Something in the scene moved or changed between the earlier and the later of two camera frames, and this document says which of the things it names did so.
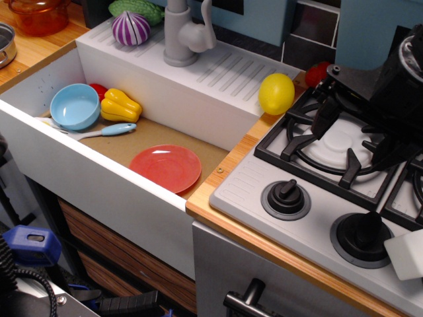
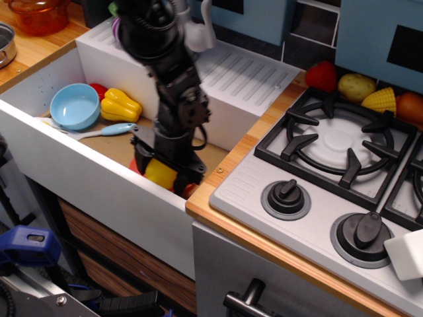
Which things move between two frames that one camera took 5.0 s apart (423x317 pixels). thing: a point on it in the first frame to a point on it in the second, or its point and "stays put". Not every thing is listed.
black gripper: x=351 y=88 to x=172 y=143
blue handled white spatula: x=108 y=129 stays put
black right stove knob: x=359 y=239 stays put
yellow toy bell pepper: x=116 y=105 stays put
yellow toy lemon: x=276 y=94 to x=160 y=174
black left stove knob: x=285 y=200 stays put
